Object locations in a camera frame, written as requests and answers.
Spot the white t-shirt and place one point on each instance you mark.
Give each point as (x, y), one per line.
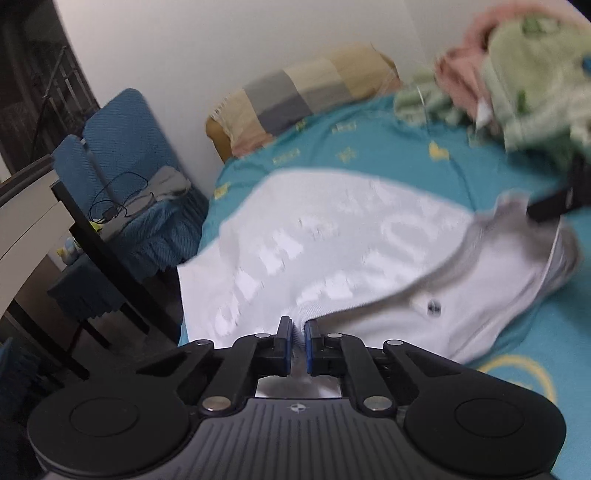
(375, 259)

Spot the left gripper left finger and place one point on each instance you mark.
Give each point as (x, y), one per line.
(241, 366)

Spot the pink fleece blanket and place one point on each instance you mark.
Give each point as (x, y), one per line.
(458, 71)

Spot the white dark-edged table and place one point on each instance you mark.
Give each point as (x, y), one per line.
(33, 225)

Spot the teal patterned bed sheet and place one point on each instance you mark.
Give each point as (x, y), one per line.
(547, 347)

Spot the light green folded cloth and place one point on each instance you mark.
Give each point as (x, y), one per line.
(423, 102)

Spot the green cartoon fleece blanket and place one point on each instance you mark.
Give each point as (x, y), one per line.
(538, 76)

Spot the checkered pillow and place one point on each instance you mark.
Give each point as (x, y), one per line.
(262, 110)

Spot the grey cloth on chair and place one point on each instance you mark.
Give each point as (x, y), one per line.
(166, 184)

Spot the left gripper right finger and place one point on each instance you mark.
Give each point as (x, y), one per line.
(345, 357)

